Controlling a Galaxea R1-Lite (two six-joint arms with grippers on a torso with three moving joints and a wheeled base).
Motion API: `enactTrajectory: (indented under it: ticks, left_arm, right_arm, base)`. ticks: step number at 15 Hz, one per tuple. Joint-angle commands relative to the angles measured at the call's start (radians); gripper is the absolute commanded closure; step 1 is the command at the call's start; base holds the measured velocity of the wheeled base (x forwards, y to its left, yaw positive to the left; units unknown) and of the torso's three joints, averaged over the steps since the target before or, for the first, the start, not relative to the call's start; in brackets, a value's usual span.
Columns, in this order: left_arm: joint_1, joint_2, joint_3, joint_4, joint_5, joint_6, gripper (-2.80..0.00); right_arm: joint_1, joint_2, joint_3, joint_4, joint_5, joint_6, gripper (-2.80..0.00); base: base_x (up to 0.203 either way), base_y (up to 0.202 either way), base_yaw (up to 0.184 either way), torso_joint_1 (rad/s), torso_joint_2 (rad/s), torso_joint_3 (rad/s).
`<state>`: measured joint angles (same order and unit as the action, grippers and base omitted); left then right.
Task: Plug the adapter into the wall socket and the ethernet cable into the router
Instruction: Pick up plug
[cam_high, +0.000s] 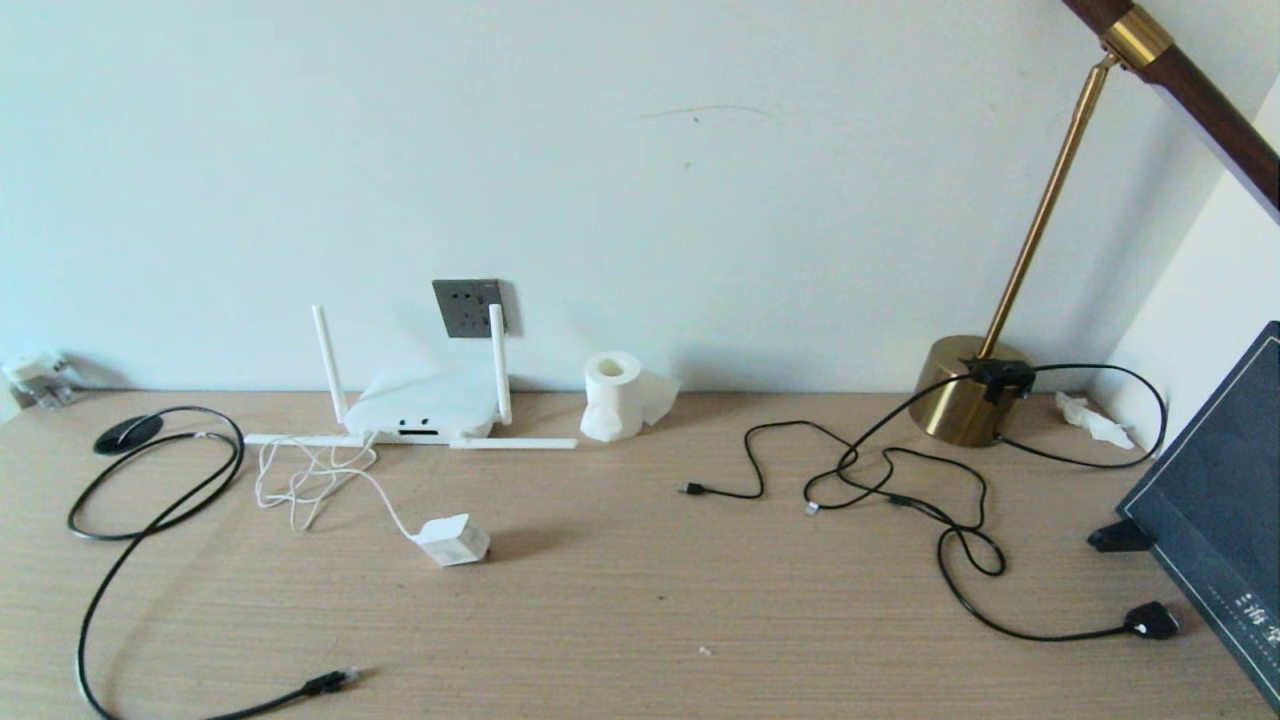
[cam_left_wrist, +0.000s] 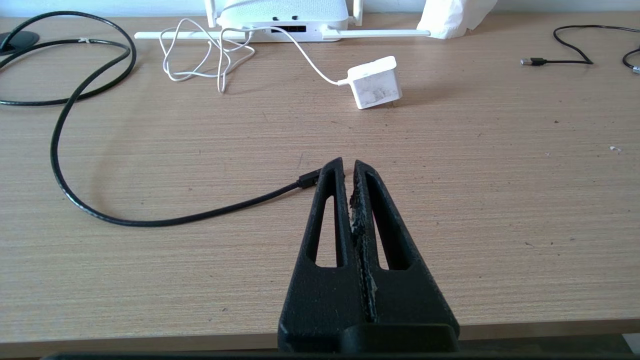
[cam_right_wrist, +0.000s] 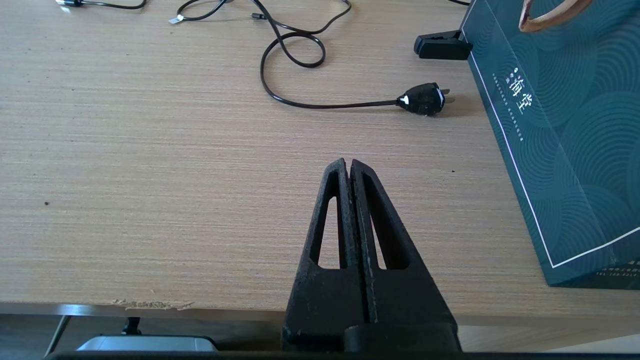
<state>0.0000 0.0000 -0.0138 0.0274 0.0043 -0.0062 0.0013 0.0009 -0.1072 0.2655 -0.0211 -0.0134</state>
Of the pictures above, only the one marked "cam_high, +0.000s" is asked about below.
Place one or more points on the white power adapter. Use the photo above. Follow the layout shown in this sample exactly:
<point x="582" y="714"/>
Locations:
<point x="455" y="540"/>

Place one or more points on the white router with antennas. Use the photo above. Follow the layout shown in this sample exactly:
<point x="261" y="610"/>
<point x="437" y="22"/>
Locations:
<point x="420" y="405"/>

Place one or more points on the white toilet paper roll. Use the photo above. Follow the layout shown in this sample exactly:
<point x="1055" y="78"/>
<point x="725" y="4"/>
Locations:
<point x="612" y="400"/>

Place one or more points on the brass and wood desk lamp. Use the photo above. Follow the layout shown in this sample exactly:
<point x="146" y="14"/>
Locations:
<point x="960" y="400"/>

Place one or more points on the black clip on lamp base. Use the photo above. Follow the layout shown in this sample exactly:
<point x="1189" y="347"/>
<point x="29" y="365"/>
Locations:
<point x="1000" y="375"/>

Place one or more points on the crumpled white tissue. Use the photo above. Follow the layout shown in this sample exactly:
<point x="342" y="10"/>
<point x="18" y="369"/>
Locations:
<point x="1095" y="422"/>

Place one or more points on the black round desk grommet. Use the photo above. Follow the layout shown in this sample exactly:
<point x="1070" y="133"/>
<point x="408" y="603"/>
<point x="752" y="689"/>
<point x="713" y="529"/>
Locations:
<point x="128" y="433"/>

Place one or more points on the dark blue board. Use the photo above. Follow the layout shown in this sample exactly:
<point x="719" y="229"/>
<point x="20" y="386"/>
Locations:
<point x="1220" y="500"/>

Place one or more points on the clear plastic item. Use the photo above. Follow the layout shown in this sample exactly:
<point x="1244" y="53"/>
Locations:
<point x="35" y="375"/>

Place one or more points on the grey wall socket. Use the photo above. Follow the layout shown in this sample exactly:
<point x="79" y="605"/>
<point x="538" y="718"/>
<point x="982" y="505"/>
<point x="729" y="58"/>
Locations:
<point x="462" y="305"/>

